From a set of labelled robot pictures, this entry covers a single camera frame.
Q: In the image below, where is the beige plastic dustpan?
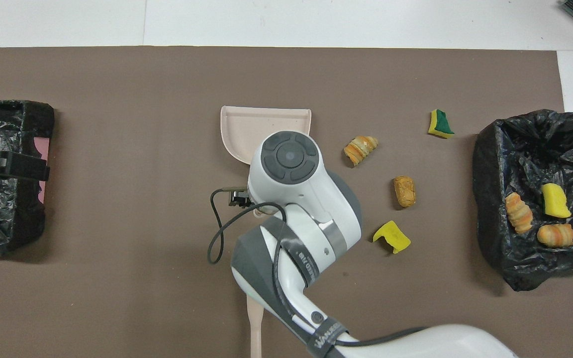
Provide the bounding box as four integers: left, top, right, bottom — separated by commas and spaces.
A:
220, 105, 312, 217

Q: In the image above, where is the yellow notched sponge piece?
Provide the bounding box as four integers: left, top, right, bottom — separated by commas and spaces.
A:
372, 220, 412, 255

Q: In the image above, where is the toy croissant piece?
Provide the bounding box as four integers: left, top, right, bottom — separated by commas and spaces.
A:
505, 192, 534, 234
343, 135, 380, 168
537, 223, 573, 248

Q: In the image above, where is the brown bread roll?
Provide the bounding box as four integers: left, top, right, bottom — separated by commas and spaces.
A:
393, 175, 416, 208

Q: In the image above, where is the green yellow sponge piece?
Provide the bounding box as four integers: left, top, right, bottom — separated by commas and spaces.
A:
540, 182, 572, 219
427, 109, 456, 139

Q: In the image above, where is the black bag covered bin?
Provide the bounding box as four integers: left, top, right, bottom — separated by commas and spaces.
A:
472, 108, 573, 292

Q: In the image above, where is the brown table mat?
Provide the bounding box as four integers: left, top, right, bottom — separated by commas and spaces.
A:
0, 46, 573, 358

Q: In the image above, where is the beige hand brush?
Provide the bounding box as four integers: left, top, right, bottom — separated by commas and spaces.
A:
246, 294, 266, 358

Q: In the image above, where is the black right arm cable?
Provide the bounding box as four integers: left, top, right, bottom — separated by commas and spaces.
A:
207, 187, 426, 349

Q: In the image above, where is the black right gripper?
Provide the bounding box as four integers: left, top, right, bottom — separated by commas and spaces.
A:
229, 187, 252, 208

